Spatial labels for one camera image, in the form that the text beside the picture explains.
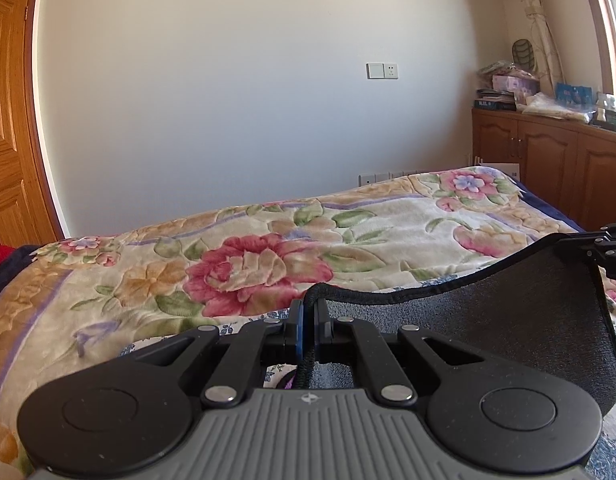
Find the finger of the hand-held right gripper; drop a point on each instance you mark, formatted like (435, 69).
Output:
(578, 245)

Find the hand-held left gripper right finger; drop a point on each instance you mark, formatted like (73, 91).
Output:
(324, 336)

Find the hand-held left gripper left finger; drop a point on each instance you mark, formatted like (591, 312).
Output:
(298, 331)

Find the dark grey towel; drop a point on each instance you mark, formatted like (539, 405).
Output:
(488, 300)

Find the dark blue bed cover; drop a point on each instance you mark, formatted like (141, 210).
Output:
(548, 206)

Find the purple cloth piece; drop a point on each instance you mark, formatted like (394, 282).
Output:
(289, 381)

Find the wooden cabinet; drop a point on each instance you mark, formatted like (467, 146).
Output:
(553, 155)

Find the floral plush blanket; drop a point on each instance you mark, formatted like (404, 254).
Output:
(378, 220)

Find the small dark boxes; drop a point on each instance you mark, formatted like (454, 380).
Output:
(610, 112)

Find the white plastic bag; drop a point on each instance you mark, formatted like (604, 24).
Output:
(553, 106)

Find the blue printed box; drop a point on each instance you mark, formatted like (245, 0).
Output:
(574, 95)

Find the stack of books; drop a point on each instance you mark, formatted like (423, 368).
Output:
(495, 102)

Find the pink tissue box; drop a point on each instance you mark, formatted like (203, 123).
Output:
(513, 83)

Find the green round fan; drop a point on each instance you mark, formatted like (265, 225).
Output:
(523, 55)

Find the floral curtain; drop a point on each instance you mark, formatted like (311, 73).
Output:
(540, 25)

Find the wooden door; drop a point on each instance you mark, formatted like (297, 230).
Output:
(10, 125)

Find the white wall socket row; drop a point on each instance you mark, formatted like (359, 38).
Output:
(383, 176)

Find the wooden window frame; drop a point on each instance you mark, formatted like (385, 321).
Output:
(605, 30)

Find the white wall switch plate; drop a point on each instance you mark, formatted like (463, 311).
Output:
(382, 71)

